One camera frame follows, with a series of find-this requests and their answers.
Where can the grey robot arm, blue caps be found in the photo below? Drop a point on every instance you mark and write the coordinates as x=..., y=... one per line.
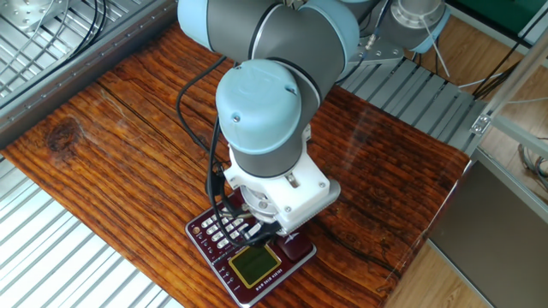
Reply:
x=265, y=111

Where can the dark red telephone base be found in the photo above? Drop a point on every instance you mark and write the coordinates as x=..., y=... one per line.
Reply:
x=252, y=265

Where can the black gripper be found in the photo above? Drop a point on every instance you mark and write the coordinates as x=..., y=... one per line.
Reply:
x=267, y=236

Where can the aluminium frame beam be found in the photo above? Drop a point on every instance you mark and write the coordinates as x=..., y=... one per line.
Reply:
x=514, y=130

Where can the grey flat panel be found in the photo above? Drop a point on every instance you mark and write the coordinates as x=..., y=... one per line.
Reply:
x=492, y=239

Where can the silver round metal plate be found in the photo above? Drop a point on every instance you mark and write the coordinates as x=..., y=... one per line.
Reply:
x=21, y=10

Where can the silver robot mounting plate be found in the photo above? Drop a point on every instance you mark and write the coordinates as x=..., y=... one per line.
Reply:
x=377, y=49

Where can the silver corner bracket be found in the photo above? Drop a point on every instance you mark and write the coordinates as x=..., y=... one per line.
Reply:
x=480, y=125

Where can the grey aluminium side rail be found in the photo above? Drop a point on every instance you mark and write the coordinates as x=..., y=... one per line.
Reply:
x=85, y=68

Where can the dark red telephone handset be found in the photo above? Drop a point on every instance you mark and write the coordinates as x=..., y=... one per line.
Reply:
x=295, y=248

